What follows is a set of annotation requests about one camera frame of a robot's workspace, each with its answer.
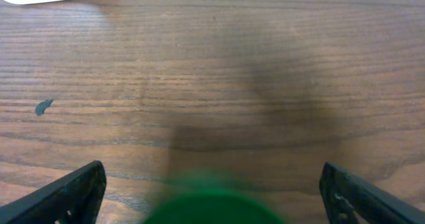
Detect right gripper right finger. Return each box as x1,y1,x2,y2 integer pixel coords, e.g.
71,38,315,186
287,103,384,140
319,162,424,224

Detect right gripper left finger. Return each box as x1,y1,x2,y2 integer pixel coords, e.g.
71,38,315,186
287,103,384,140
1,160,106,224

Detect green lid jar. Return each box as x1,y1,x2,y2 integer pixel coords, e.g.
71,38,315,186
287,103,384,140
142,187,287,224

